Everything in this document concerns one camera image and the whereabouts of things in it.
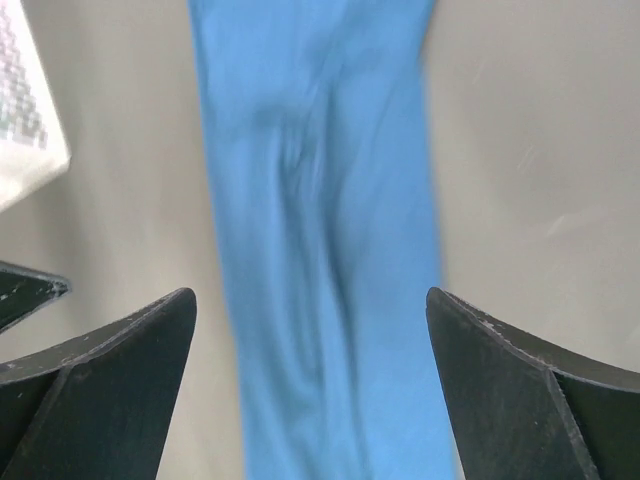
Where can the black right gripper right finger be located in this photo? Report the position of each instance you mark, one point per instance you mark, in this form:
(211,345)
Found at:
(524,408)

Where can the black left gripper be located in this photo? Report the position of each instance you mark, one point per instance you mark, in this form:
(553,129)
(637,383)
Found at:
(25,290)

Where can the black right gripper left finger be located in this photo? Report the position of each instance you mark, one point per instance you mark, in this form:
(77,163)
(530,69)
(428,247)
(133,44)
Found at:
(98,406)

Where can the blue t shirt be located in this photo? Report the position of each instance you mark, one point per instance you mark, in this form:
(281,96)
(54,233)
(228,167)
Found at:
(316,147)

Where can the white file organizer rack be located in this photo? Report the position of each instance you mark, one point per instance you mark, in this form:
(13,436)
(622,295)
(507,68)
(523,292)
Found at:
(34,150)

